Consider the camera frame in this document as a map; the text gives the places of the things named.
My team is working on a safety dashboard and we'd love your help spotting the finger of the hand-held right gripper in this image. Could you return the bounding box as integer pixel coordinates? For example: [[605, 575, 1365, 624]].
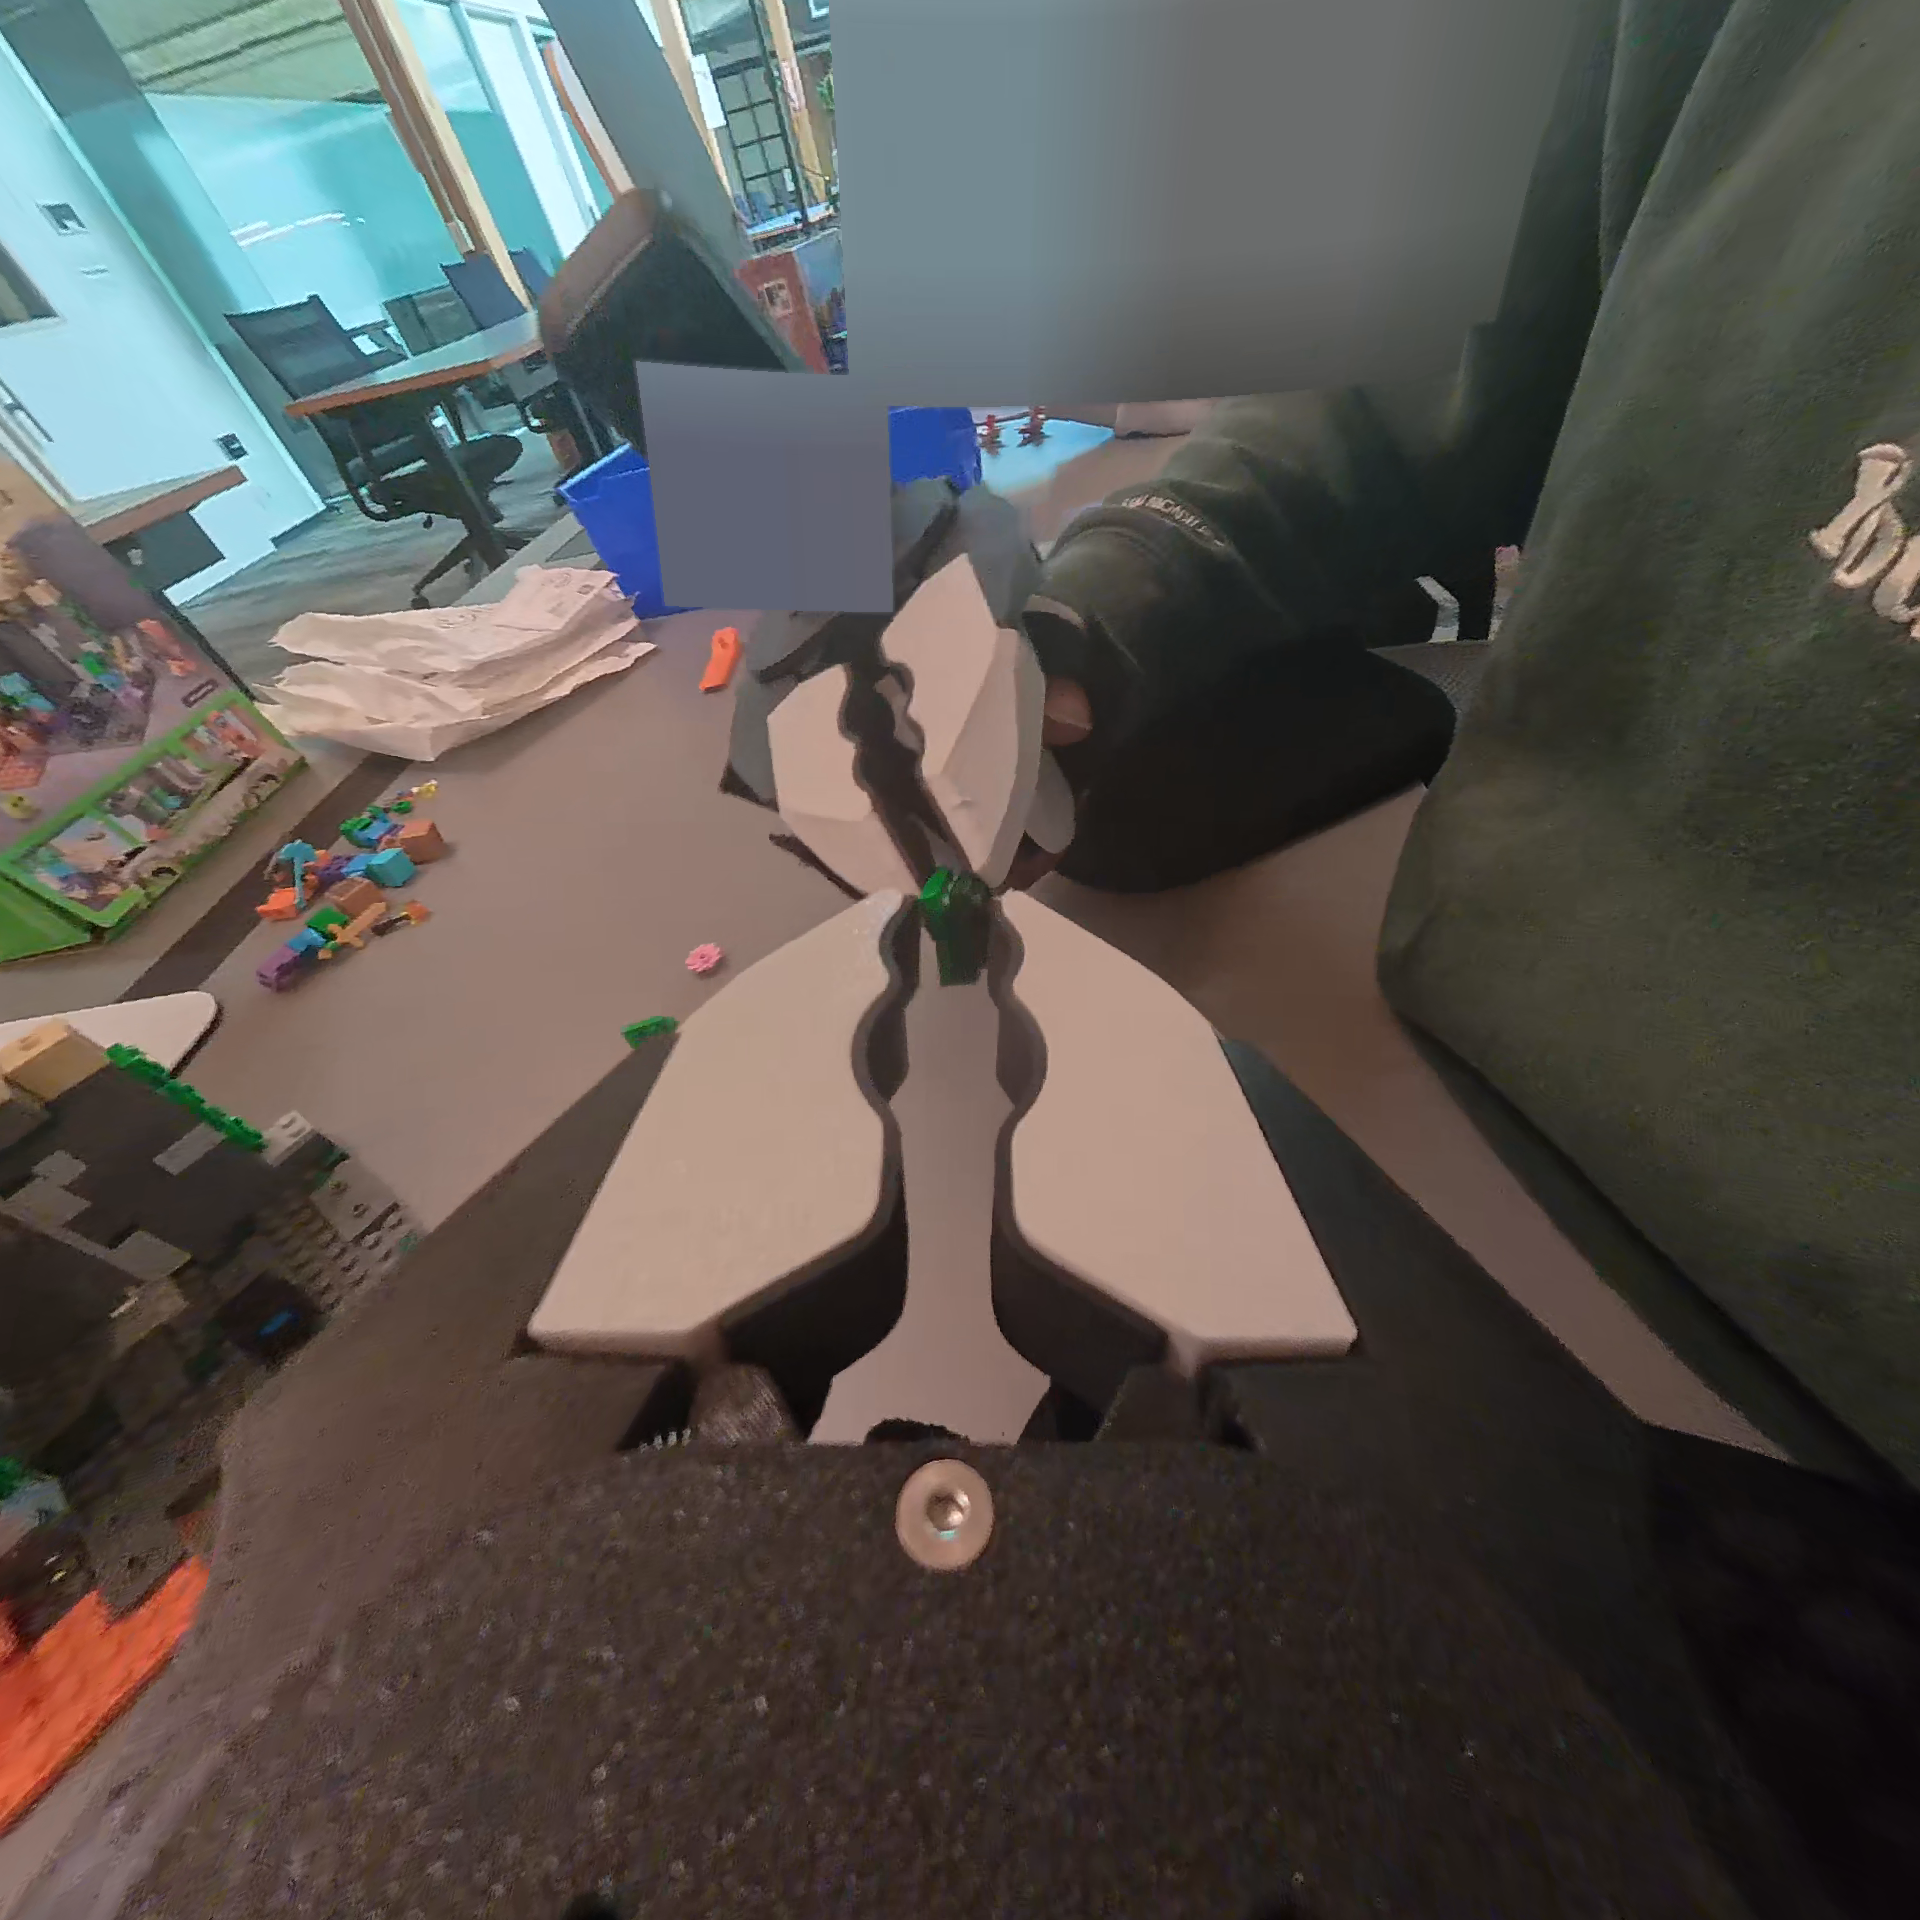
[[765, 657, 924, 898], [877, 551, 1051, 895]]

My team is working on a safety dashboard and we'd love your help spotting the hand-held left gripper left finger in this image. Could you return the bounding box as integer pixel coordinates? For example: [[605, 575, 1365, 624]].
[[527, 892, 920, 1426]]

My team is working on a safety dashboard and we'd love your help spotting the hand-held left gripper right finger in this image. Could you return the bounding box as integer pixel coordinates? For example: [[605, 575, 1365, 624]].
[[987, 892, 1360, 1424]]

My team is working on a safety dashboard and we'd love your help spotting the green toy brick assembly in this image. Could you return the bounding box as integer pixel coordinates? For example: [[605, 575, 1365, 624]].
[[918, 866, 993, 990]]

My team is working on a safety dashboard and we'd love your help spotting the grey desk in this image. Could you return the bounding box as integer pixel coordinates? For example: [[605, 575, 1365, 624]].
[[0, 403, 1793, 1847]]

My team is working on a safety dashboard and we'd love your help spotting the person's right hand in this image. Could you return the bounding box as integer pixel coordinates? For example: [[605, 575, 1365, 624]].
[[1019, 599, 1128, 892]]

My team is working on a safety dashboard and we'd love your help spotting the red toy set box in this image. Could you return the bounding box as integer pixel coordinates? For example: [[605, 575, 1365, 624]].
[[735, 240, 832, 377]]

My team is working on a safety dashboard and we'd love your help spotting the blue plastic bin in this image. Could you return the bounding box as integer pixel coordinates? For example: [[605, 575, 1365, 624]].
[[557, 406, 984, 618]]

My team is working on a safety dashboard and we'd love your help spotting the wood framed dark board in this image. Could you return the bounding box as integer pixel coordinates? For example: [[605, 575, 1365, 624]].
[[536, 187, 804, 452]]

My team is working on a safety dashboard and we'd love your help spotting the pile of white paper bags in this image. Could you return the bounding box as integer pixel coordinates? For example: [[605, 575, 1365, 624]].
[[269, 567, 655, 761]]

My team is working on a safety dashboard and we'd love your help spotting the pile of colourful toy bricks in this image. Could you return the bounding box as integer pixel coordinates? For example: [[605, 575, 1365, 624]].
[[256, 780, 447, 995]]

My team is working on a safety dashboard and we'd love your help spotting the black office chair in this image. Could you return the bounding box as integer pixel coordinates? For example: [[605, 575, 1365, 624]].
[[438, 248, 557, 336], [382, 281, 489, 360], [223, 292, 527, 594]]

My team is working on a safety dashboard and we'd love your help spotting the long wooden edged table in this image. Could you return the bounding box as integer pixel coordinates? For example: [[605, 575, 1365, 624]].
[[286, 320, 544, 496]]

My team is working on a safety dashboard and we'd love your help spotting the person's green sweatshirt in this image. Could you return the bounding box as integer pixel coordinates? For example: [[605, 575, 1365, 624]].
[[1376, 0, 1920, 1503]]

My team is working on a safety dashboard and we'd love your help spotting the grey toy brick building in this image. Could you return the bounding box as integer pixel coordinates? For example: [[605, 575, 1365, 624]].
[[0, 1020, 425, 1835]]

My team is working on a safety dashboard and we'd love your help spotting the green toy set box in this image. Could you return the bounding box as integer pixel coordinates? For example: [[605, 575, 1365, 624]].
[[0, 496, 308, 962]]

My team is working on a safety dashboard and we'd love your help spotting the small wooden edged table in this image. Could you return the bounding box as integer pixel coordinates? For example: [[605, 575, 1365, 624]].
[[65, 464, 249, 602]]

